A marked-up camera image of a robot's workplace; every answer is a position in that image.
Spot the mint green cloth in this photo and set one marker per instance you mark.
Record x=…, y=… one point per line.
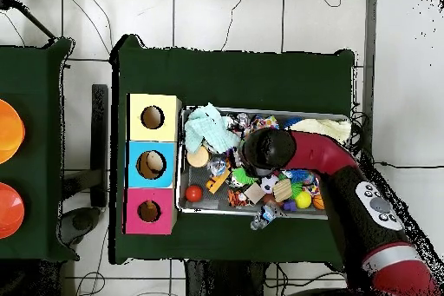
x=208, y=129

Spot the orange striped tiger plush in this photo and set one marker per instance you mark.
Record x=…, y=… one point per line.
x=236, y=199

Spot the crushed clear plastic bottle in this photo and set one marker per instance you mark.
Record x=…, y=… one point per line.
x=266, y=215

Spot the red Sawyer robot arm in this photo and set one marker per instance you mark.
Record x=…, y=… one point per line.
x=326, y=153

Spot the shallow clear mesh bin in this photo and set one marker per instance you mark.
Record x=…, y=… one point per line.
x=182, y=199

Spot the wooden box with three holes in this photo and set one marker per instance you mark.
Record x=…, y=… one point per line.
x=154, y=142

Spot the toy hamburger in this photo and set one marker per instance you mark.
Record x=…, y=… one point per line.
x=197, y=158

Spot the orange flat plastic toy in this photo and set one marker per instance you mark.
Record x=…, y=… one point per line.
x=216, y=181

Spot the green furry monster toy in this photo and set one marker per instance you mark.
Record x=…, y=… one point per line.
x=241, y=176

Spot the colourful polka dot cloth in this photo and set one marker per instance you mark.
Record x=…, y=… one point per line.
x=262, y=122

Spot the red ball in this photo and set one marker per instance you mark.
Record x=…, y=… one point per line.
x=193, y=193

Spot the dark green table cloth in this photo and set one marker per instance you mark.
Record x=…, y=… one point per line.
x=229, y=77
x=38, y=101

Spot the cream yellow cloth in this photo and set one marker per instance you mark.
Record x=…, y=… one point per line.
x=326, y=128

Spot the black stand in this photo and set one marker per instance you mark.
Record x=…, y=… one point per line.
x=100, y=136

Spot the orange bowl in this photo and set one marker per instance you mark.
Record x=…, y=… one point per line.
x=8, y=210
x=8, y=131

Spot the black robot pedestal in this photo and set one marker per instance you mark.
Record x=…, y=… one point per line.
x=229, y=282

